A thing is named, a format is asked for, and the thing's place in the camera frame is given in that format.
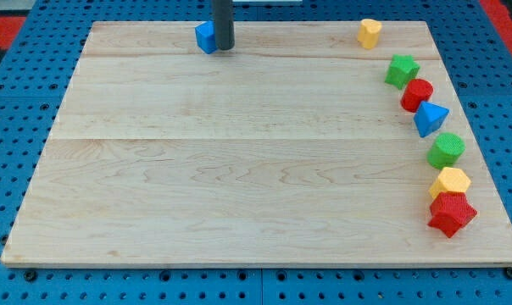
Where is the blue cube block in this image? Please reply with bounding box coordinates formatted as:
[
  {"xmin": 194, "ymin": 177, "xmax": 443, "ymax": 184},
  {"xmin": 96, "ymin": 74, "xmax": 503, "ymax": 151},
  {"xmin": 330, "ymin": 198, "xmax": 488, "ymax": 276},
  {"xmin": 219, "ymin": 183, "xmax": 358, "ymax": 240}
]
[{"xmin": 195, "ymin": 20, "xmax": 217, "ymax": 54}]

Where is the green star block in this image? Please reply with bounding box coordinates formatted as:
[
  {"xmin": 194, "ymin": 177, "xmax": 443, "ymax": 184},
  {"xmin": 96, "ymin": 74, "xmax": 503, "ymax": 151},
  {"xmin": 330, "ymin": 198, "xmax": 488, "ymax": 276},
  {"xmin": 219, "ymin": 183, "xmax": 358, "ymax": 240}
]
[{"xmin": 385, "ymin": 54, "xmax": 420, "ymax": 90}]

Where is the red star block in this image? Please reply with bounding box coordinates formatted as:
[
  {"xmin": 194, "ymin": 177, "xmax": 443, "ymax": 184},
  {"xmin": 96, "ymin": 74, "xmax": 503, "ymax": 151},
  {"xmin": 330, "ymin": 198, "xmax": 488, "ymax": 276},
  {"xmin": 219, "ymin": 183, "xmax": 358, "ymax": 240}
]
[{"xmin": 427, "ymin": 191, "xmax": 478, "ymax": 238}]

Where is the light wooden board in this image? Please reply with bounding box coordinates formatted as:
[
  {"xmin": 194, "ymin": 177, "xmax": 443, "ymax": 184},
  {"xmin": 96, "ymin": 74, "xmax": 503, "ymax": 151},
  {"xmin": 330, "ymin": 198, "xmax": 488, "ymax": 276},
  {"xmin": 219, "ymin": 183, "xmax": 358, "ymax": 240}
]
[{"xmin": 1, "ymin": 21, "xmax": 512, "ymax": 269}]

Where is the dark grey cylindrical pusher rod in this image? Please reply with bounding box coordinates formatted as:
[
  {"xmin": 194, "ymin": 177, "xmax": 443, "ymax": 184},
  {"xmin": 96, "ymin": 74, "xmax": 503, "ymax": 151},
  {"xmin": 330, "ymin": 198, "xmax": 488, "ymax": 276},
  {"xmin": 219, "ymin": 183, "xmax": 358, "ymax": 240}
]
[{"xmin": 211, "ymin": 0, "xmax": 235, "ymax": 51}]

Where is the yellow heart block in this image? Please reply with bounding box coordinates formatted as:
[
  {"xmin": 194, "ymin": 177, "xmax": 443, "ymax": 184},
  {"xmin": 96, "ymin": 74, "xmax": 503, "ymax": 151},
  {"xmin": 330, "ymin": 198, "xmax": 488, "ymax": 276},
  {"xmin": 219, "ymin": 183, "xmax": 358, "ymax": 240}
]
[{"xmin": 357, "ymin": 19, "xmax": 382, "ymax": 49}]

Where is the red cylinder block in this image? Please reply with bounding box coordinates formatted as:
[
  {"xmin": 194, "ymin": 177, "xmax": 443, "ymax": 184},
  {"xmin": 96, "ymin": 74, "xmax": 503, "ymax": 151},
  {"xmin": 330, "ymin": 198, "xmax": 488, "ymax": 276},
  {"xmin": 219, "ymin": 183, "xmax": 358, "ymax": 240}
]
[{"xmin": 400, "ymin": 79, "xmax": 434, "ymax": 113}]

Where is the blue triangular prism block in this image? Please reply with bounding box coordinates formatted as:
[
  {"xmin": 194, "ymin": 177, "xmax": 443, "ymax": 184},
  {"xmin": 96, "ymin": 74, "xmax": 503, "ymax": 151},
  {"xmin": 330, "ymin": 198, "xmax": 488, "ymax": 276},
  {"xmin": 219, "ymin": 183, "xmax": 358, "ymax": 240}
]
[{"xmin": 414, "ymin": 101, "xmax": 449, "ymax": 138}]

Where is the green cylinder block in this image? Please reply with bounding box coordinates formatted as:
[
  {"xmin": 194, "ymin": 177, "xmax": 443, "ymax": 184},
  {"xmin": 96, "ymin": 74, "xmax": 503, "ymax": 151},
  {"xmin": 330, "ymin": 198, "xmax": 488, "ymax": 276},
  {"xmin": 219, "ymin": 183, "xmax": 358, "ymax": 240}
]
[{"xmin": 426, "ymin": 132, "xmax": 465, "ymax": 169}]

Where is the yellow hexagon block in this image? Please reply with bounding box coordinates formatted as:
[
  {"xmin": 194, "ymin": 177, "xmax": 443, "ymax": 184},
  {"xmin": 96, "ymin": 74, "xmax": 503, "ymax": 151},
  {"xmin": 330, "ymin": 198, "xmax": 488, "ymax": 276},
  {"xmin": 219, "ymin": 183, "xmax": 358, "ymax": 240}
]
[{"xmin": 428, "ymin": 167, "xmax": 471, "ymax": 199}]

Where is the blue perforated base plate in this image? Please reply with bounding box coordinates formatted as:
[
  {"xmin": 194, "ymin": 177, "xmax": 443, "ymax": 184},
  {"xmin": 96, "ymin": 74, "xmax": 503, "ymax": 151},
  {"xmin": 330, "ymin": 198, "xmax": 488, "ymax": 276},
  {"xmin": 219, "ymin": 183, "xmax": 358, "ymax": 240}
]
[{"xmin": 0, "ymin": 1, "xmax": 512, "ymax": 304}]

